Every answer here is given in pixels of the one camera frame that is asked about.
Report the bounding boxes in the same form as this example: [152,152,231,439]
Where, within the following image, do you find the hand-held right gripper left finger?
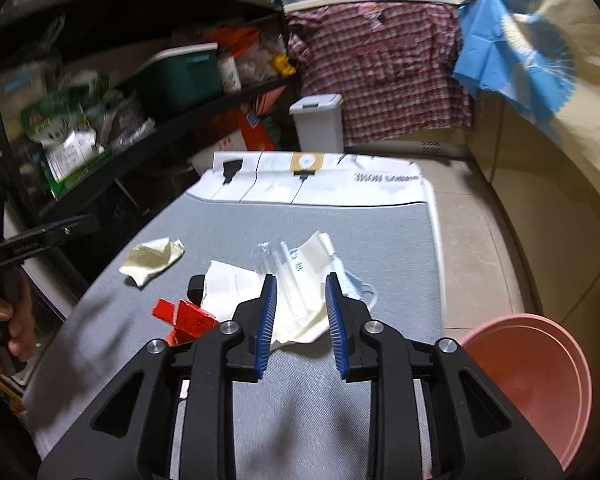
[37,272,279,480]

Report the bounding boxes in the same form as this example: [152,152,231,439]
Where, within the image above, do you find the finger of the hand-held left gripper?
[0,214,100,267]

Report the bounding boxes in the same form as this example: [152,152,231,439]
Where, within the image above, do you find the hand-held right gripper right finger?
[325,272,566,480]

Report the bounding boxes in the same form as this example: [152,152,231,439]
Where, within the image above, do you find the clear plastic wrapper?
[267,231,342,346]

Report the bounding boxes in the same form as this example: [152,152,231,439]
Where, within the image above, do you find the pink plastic bin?
[459,312,593,471]

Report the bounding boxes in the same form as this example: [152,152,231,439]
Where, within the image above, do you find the person's left hand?
[0,272,36,363]

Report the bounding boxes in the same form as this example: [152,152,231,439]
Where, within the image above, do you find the blue face mask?
[330,255,381,311]

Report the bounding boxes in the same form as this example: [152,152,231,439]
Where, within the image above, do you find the white tissue paper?
[201,260,267,323]

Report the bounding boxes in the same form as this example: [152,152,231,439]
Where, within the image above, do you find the red plastic packaging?
[151,297,221,348]

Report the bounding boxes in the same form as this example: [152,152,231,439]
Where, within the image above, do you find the small black plastic piece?
[187,275,212,307]

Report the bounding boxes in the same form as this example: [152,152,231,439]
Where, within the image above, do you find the green white packet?
[20,95,106,196]

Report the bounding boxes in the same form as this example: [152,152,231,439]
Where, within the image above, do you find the crumpled cream paper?
[119,237,187,288]

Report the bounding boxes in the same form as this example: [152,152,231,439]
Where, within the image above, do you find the grey textured mat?
[22,195,448,480]

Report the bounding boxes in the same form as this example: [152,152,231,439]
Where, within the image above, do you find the white cardboard carton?
[187,150,438,211]

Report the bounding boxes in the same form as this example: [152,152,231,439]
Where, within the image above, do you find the orange cardboard box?
[195,105,281,153]

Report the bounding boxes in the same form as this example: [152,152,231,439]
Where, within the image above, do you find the white pedal bin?
[288,92,344,153]

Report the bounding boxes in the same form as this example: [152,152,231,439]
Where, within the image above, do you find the green storage box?
[135,42,221,111]

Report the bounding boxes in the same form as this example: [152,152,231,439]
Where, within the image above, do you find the beige kitchen cabinet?
[467,90,600,341]

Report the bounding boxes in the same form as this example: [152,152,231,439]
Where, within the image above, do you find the white bottle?
[217,52,243,93]

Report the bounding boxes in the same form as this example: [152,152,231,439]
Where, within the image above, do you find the black shelf rack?
[0,0,301,241]

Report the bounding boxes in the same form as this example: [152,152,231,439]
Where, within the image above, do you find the yellow toy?
[270,52,297,78]

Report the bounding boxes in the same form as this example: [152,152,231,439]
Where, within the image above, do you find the red plaid shirt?
[285,2,476,146]

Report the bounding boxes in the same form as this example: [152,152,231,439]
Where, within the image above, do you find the cream and blue cloth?
[451,0,600,211]

